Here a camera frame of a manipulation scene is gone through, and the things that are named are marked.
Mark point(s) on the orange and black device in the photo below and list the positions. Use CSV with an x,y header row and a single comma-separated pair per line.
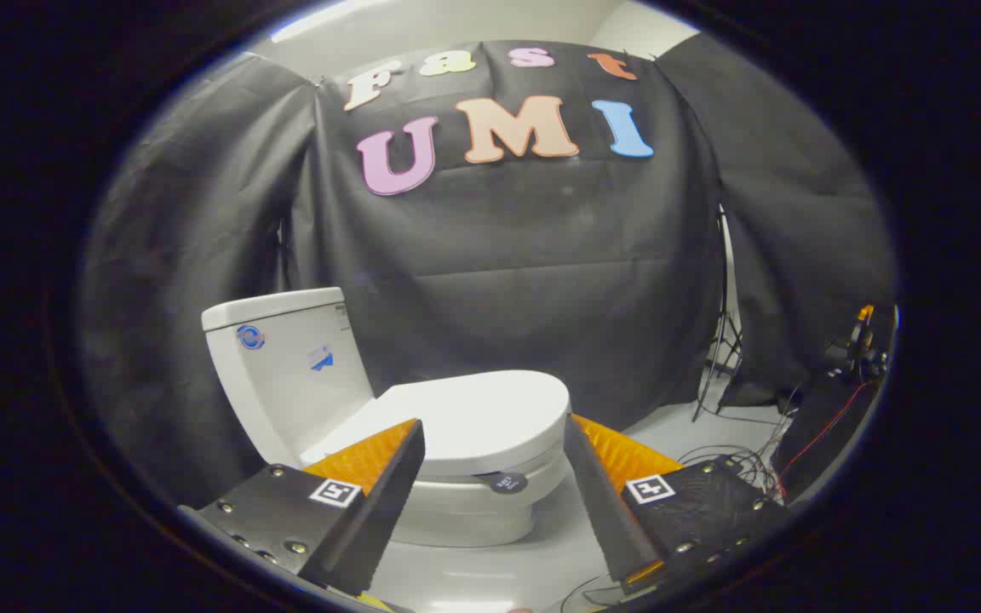
x,y
863,328

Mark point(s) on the black equipment box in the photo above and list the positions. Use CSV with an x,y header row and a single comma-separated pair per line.
x,y
823,417

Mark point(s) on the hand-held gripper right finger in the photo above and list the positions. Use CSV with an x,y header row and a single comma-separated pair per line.
x,y
605,511

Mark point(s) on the black backdrop cloth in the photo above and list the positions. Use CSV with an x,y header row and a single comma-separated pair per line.
x,y
542,255

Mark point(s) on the white toilet seat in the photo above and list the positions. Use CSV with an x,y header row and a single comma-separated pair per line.
x,y
456,498

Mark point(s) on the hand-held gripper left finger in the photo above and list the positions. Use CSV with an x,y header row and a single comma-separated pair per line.
x,y
380,511

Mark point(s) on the white ceramic toilet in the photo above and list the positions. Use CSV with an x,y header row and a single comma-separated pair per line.
x,y
286,375

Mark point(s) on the white toilet tank lid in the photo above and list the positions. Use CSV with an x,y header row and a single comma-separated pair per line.
x,y
273,308

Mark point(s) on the black tripod stand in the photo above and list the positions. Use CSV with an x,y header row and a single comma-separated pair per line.
x,y
723,323

